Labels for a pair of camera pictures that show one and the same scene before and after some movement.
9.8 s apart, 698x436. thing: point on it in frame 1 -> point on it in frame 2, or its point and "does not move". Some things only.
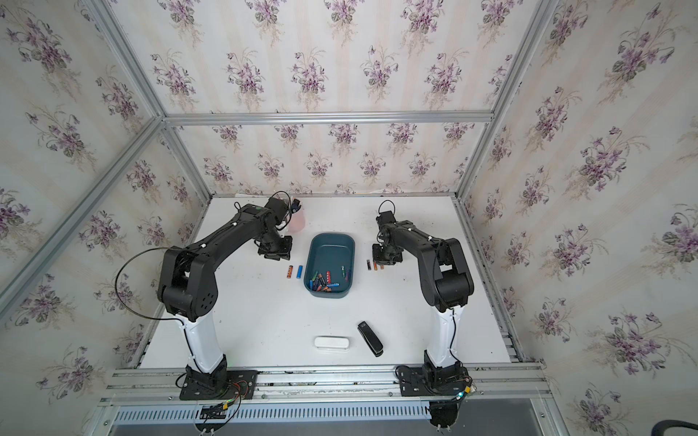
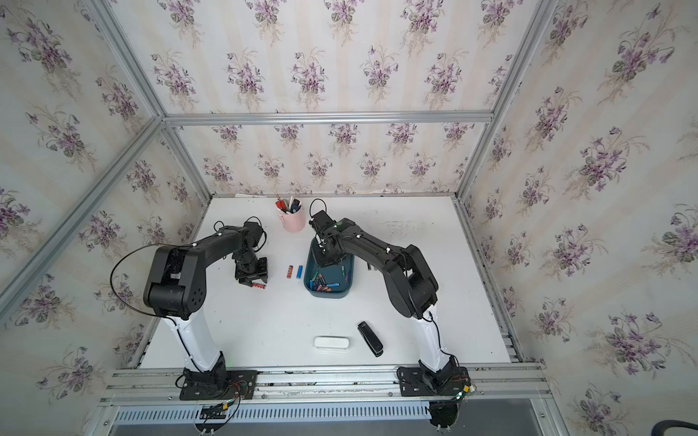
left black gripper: (285, 252) -> (261, 274)
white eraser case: (334, 342) does not move
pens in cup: (295, 206) does not move
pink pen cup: (297, 222) does not move
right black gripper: (378, 259) -> (322, 262)
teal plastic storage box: (330, 263) does not move
